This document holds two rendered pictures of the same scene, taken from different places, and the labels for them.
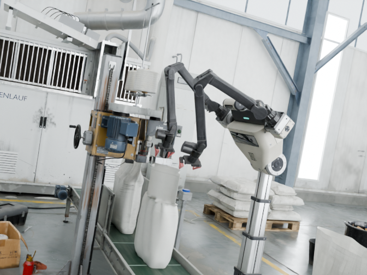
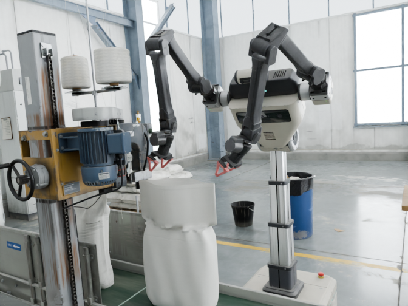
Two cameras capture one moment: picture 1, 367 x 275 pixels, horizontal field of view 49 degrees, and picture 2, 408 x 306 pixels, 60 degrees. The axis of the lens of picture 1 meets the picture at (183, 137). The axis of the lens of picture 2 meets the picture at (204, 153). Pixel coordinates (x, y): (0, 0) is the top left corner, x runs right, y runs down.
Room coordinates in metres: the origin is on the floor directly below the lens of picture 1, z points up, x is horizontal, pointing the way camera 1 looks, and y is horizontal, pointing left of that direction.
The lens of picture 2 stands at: (1.23, 0.91, 1.36)
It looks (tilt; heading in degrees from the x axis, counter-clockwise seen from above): 6 degrees down; 327
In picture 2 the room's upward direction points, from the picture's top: 4 degrees counter-clockwise
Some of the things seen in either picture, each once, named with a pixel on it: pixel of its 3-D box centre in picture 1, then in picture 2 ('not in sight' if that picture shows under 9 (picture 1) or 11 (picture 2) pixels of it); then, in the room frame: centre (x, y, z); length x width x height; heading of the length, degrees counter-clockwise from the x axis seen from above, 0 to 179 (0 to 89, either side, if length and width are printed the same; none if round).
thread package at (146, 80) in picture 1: (146, 81); (112, 67); (2.84, 0.32, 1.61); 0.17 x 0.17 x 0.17
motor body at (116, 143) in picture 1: (117, 134); (98, 155); (2.77, 0.45, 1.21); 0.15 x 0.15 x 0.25
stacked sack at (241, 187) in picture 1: (249, 187); (146, 176); (5.66, -1.04, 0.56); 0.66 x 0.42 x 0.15; 115
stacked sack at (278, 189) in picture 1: (273, 186); (159, 169); (6.15, -1.50, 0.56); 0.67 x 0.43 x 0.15; 25
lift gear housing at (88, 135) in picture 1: (87, 137); (36, 176); (2.90, 0.69, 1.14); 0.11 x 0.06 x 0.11; 25
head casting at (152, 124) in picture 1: (153, 135); (113, 146); (3.18, 0.24, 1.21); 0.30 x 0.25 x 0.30; 25
